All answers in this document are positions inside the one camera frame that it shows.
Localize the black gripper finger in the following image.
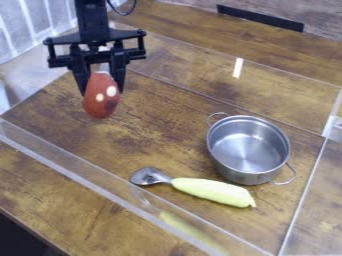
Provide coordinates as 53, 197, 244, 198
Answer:
110, 49, 130, 91
69, 55, 91, 95

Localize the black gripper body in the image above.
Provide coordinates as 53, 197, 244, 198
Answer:
42, 0, 149, 69

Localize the red and white toy mushroom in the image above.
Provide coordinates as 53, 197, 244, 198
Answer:
83, 72, 121, 119

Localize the silver metal pot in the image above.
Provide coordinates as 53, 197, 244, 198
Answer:
206, 112, 297, 185

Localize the black strip on table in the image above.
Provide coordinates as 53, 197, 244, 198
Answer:
217, 4, 305, 32

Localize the clear acrylic barrier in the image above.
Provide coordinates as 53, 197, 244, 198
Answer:
0, 118, 273, 256

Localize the spoon with yellow-green handle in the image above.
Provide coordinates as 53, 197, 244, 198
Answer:
130, 167, 257, 208

